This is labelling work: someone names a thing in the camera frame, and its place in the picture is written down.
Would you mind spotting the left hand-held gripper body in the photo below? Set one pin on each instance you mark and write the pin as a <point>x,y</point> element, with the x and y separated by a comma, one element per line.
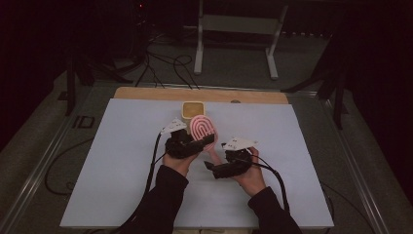
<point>177,146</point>

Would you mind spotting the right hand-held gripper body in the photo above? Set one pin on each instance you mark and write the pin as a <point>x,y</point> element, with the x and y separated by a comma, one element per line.
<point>238,143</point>

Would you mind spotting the pink hairbrush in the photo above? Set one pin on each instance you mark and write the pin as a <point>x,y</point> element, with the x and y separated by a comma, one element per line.
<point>202,125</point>

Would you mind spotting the beige square cup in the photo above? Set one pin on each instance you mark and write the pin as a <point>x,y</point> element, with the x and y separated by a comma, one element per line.
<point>193,110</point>

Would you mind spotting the person's left hand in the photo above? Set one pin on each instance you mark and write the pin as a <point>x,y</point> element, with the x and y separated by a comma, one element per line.
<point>178,165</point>

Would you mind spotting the person's right hand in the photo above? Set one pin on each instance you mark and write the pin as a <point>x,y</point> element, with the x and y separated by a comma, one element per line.
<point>255,180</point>

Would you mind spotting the white table sheet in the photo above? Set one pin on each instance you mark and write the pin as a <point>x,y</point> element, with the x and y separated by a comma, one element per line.
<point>107,182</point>

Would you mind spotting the black stand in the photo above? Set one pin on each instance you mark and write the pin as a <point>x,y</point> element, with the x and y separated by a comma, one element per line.
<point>70,91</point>
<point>339,97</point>

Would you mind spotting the white metal stand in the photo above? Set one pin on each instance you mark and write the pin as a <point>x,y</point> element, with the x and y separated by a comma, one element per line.
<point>240,24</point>

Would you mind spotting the dark equipment rack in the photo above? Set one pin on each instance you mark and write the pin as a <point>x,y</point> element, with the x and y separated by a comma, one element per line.
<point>140,26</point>

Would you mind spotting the aluminium rail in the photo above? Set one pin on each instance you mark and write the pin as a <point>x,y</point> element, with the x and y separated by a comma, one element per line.
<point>42,162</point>
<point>357,169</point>

